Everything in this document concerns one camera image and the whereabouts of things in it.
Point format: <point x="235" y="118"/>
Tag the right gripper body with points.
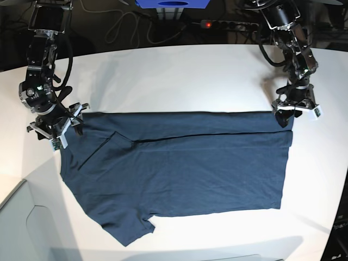
<point x="57" y="121"/>

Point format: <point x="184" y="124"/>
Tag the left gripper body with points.
<point x="297" y="99"/>

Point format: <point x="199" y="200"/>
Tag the dark blue T-shirt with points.
<point x="127" y="168"/>

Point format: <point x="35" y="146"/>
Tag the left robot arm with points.
<point x="281" y="18"/>

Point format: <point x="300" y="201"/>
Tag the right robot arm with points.
<point x="42" y="91"/>

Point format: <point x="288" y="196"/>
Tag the grey bin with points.
<point x="28" y="230"/>

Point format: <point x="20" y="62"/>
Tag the black power strip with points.
<point x="234" y="26"/>

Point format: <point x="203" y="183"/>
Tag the blue box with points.
<point x="196" y="4"/>

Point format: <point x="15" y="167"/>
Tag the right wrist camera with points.
<point x="59" y="143"/>

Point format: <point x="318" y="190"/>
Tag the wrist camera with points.
<point x="315" y="113"/>
<point x="59" y="143"/>

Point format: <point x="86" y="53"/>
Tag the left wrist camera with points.
<point x="315" y="113"/>

